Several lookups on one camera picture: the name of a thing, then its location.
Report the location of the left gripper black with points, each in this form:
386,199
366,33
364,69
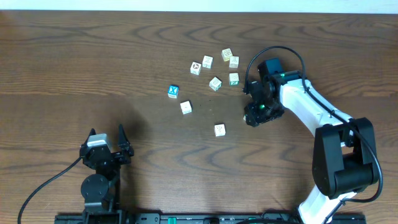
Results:
126,149

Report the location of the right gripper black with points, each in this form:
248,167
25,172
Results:
251,110

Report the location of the green Z letter block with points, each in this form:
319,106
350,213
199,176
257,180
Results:
234,79

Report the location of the wooden block with brown drawing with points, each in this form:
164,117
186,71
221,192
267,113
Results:
219,130

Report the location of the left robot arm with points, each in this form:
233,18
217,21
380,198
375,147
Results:
101,190

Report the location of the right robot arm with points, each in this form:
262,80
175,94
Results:
344,154

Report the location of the plain wooden picture block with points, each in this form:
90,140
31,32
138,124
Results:
234,62

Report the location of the yellow edged wooden block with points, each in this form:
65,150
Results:
226,54

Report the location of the wooden umbrella picture block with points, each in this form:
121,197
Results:
207,62

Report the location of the wooden block with red circle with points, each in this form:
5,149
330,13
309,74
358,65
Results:
195,68

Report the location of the red edged wooden block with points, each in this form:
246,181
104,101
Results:
186,107

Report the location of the blue X letter block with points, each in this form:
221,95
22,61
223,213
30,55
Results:
173,91

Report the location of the wooden block with green ring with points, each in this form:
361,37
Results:
215,84

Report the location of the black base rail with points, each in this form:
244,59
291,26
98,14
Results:
155,218

